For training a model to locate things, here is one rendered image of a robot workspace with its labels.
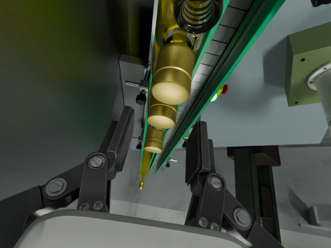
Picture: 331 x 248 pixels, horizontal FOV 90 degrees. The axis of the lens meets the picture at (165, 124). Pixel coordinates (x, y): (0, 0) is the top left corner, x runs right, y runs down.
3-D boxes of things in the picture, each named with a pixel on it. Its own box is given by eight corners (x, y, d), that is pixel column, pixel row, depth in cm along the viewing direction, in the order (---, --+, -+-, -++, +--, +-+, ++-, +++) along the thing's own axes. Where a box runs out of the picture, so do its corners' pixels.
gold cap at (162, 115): (153, 80, 20) (146, 112, 18) (182, 87, 20) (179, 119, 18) (151, 97, 23) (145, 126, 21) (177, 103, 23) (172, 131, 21)
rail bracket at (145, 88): (131, 57, 48) (119, 93, 43) (154, 62, 49) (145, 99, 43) (132, 67, 52) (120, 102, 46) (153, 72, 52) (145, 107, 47)
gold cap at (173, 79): (160, 37, 14) (150, 76, 12) (199, 46, 15) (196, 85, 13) (156, 67, 18) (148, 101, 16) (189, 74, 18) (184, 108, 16)
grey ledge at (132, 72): (126, 39, 54) (116, 64, 49) (153, 45, 55) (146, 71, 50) (132, 138, 139) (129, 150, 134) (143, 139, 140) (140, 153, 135)
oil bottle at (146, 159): (145, 148, 128) (136, 187, 116) (151, 150, 129) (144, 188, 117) (144, 150, 133) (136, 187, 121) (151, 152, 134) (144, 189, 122)
